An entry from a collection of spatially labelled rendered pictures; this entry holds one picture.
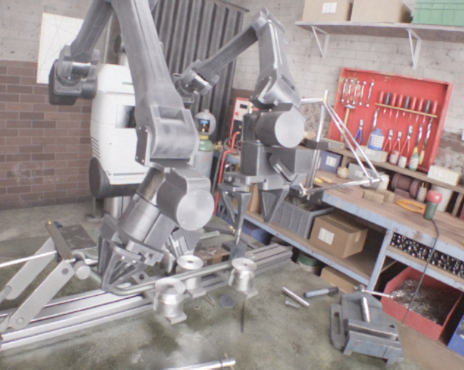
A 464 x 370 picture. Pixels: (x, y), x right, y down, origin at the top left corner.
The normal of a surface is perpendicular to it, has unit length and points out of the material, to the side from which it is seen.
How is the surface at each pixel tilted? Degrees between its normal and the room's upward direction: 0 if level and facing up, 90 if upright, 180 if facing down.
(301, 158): 80
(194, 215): 89
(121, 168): 90
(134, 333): 0
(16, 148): 90
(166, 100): 44
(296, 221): 90
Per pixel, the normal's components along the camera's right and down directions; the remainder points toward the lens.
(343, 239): -0.80, 0.04
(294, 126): 0.45, 0.15
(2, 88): 0.65, 0.31
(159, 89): 0.56, -0.46
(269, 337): 0.16, -0.95
